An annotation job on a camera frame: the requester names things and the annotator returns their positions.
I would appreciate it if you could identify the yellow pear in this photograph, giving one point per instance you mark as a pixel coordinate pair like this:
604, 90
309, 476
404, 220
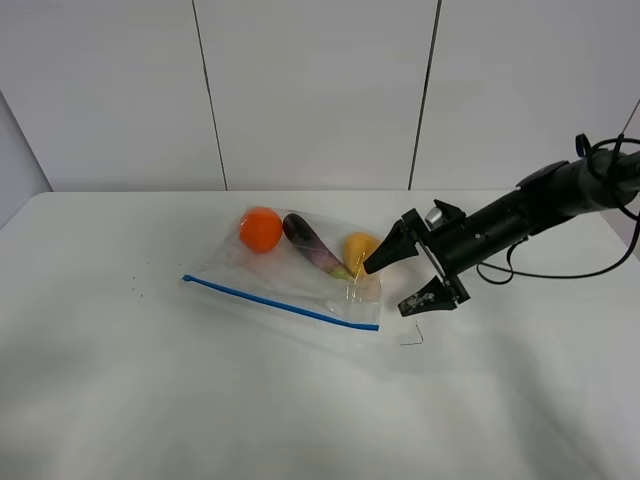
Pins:
357, 248

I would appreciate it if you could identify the clear zip bag blue seal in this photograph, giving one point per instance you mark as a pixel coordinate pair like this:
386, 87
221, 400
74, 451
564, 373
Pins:
284, 280

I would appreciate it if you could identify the orange fruit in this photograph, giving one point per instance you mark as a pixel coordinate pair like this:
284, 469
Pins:
260, 229

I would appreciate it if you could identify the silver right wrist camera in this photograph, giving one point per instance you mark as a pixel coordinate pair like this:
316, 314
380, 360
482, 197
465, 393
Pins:
443, 214

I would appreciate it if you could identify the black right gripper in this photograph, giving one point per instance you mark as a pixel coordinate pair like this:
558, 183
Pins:
448, 250

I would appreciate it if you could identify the purple eggplant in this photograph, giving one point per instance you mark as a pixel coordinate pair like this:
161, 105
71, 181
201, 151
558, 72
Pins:
307, 242

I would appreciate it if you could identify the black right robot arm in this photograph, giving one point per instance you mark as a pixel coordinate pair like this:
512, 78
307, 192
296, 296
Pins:
604, 179

